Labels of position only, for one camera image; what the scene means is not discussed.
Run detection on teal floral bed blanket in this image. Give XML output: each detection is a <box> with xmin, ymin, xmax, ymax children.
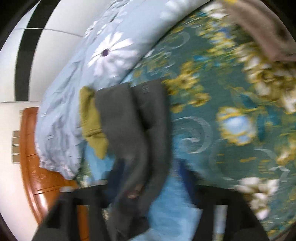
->
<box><xmin>74</xmin><ymin>0</ymin><xmax>296</xmax><ymax>241</ymax></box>

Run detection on dark grey pants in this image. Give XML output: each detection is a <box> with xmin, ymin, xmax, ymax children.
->
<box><xmin>94</xmin><ymin>79</ymin><xmax>171</xmax><ymax>240</ymax></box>

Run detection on olive green knit sweater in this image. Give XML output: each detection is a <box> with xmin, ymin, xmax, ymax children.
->
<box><xmin>79</xmin><ymin>86</ymin><xmax>108</xmax><ymax>159</ymax></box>

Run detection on beige pink cloth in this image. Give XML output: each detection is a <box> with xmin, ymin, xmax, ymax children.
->
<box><xmin>221</xmin><ymin>1</ymin><xmax>295</xmax><ymax>62</ymax></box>

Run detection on light blue floral quilt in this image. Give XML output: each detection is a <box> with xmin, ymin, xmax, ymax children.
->
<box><xmin>35</xmin><ymin>1</ymin><xmax>204</xmax><ymax>180</ymax></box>

